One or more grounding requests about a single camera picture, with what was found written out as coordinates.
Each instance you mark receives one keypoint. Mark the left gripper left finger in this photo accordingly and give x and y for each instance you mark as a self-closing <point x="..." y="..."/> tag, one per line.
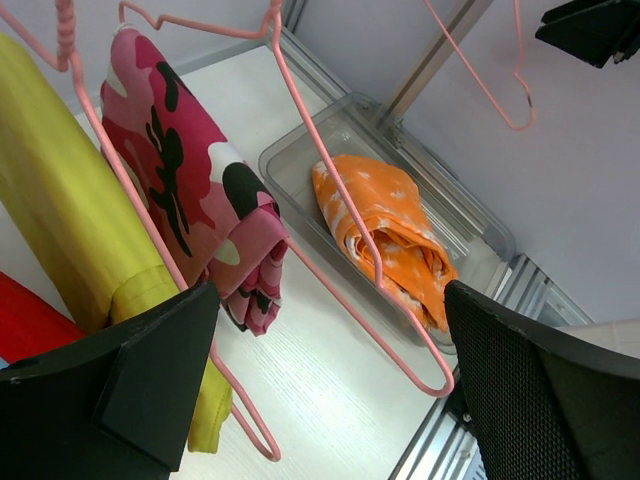
<point x="117" y="404"/>

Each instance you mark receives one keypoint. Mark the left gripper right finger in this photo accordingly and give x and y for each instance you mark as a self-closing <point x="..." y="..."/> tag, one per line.
<point x="544" y="404"/>

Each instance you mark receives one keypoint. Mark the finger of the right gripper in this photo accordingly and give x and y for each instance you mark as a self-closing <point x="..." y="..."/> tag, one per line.
<point x="593" y="31"/>

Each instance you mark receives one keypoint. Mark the pink patterned trousers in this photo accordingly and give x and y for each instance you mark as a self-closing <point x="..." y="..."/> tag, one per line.
<point x="215" y="215"/>

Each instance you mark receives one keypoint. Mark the orange white trousers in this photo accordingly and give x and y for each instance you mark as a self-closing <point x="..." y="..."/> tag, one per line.
<point x="416" y="267"/>

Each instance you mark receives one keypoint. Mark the red trousers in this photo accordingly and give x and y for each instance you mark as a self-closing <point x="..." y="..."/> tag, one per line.
<point x="29" y="325"/>

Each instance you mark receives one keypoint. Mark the yellow green trousers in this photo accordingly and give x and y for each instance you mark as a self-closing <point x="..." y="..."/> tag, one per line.
<point x="69" y="206"/>

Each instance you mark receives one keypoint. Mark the clear plastic bin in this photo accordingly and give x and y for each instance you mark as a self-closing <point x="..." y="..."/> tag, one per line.
<point x="477" y="244"/>

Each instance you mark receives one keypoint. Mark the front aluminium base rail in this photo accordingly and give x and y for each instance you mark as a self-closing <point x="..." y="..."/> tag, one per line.
<point x="443" y="446"/>

